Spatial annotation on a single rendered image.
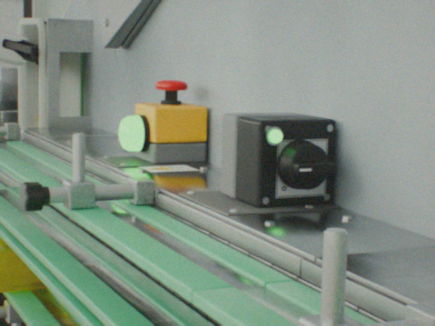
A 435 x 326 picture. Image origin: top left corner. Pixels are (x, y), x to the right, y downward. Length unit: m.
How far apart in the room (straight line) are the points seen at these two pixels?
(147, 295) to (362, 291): 0.32
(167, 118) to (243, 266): 0.41
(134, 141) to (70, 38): 0.50
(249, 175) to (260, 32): 0.22
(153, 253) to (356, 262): 0.17
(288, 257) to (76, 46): 0.93
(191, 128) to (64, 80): 0.50
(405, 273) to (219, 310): 0.13
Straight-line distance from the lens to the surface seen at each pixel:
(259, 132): 0.76
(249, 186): 0.78
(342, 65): 0.80
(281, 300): 0.58
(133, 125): 1.03
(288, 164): 0.76
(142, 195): 0.87
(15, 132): 1.44
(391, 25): 0.75
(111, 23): 1.31
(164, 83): 1.05
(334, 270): 0.44
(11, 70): 2.31
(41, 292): 1.19
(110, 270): 0.93
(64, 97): 1.50
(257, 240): 0.68
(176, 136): 1.04
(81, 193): 0.85
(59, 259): 0.96
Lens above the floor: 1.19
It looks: 25 degrees down
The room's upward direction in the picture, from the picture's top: 92 degrees counter-clockwise
